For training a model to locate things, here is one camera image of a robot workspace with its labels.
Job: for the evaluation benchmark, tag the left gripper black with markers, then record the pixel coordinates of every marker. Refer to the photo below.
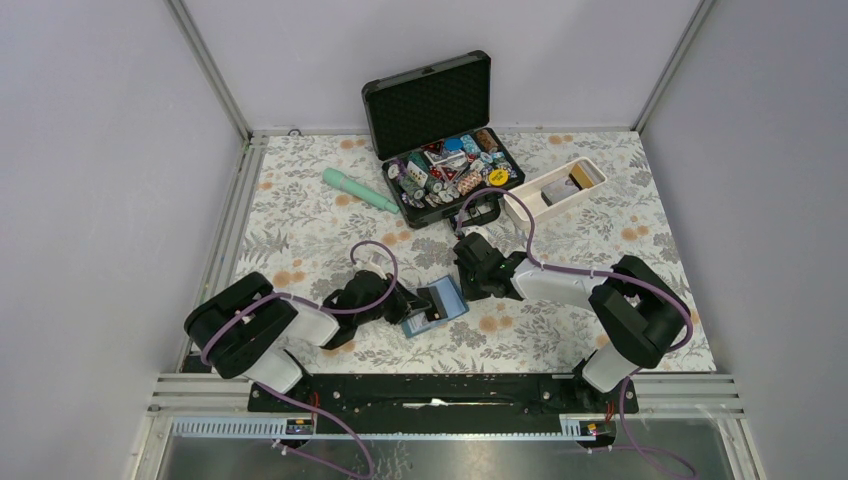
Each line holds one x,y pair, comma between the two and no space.
405,302

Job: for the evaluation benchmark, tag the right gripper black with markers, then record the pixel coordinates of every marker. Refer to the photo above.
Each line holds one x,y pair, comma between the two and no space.
469,293

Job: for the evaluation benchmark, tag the black VIP card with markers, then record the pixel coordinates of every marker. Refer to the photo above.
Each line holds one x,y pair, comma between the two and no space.
437,311

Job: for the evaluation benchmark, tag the blue leather card holder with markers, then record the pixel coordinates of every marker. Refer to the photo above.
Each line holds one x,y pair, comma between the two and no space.
448,290

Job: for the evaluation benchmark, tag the gold striped card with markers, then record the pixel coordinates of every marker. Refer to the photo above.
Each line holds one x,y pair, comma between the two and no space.
582,177

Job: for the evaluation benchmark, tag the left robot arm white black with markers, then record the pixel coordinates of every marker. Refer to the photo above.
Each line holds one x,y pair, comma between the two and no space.
237,329

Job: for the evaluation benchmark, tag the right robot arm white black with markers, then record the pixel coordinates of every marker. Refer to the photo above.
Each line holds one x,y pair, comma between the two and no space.
639,313

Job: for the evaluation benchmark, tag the white plastic card tray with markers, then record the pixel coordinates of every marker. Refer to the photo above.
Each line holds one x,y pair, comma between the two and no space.
529,193

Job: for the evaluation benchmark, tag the silver VIP card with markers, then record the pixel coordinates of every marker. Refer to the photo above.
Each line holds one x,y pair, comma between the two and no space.
558,191

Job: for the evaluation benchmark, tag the yellow round chip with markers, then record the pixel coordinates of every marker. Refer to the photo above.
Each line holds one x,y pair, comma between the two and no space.
498,177

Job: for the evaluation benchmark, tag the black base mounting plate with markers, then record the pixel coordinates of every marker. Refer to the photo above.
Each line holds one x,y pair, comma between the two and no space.
486,402

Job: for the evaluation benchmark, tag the mint green cylindrical device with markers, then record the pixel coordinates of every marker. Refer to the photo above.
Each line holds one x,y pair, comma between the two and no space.
342,182

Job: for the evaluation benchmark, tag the black poker chip case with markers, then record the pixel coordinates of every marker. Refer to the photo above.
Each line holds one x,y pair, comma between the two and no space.
430,129

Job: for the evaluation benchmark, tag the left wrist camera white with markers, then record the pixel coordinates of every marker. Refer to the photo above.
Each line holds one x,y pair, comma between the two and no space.
374,268

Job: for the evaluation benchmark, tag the slotted cable duct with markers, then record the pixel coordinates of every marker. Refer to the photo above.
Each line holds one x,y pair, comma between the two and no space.
305,428

